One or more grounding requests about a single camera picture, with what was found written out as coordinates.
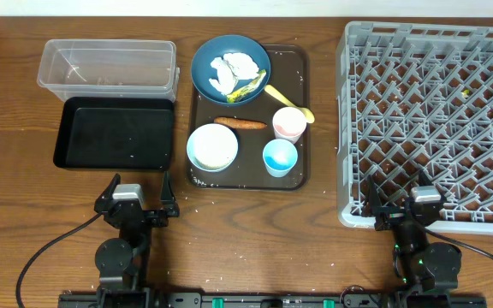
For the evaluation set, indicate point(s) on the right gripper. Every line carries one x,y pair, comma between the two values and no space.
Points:
403,216

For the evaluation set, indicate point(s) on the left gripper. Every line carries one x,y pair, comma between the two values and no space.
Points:
135,213

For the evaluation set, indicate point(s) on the light blue bowl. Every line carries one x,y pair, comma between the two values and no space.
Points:
211,147

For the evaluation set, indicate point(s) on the yellow plastic spoon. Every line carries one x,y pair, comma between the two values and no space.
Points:
272,91

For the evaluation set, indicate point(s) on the light blue plastic cup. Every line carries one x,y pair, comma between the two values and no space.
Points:
279,156

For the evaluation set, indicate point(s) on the pink plastic cup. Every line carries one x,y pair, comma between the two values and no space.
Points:
289,123

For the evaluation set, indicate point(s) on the yellow snack wrapper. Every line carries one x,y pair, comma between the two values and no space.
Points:
241,93

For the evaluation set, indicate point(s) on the dark blue plate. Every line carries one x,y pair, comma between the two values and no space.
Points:
202,71

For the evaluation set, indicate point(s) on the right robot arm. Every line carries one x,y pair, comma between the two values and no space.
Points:
430,270

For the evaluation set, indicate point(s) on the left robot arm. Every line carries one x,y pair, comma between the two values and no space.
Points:
122,262

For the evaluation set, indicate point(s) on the black rectangular waste tray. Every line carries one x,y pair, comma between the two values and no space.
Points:
115,133

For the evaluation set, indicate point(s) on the grey dishwasher rack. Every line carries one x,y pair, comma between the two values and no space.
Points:
416,98

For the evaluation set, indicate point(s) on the clear plastic waste bin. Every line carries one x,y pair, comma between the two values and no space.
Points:
109,68

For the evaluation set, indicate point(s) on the orange carrot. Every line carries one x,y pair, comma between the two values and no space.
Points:
239,123

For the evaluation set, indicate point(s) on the brown serving tray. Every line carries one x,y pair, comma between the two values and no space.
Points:
289,75

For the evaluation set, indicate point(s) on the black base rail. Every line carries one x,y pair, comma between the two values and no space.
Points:
196,300

